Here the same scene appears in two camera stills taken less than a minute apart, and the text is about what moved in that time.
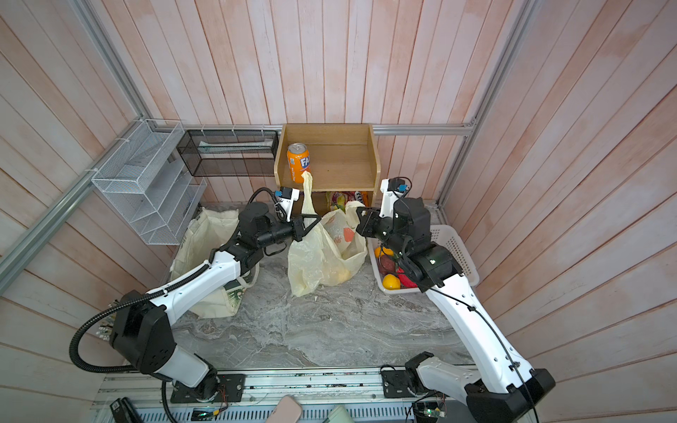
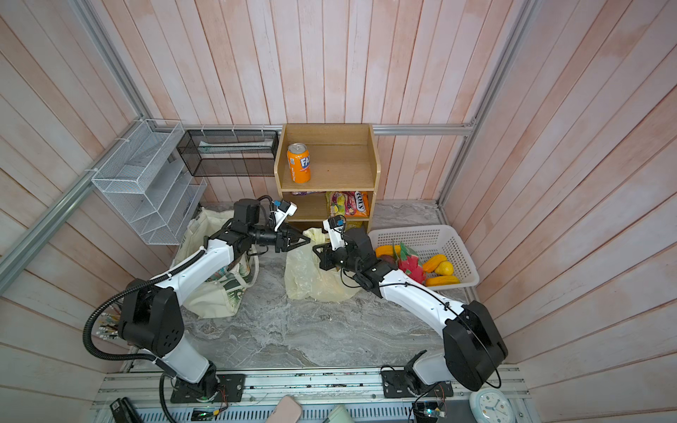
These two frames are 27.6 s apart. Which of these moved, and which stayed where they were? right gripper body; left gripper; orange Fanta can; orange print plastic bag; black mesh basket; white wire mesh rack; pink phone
Moved: right gripper body; left gripper; orange print plastic bag
Stayed: orange Fanta can; pink phone; black mesh basket; white wire mesh rack
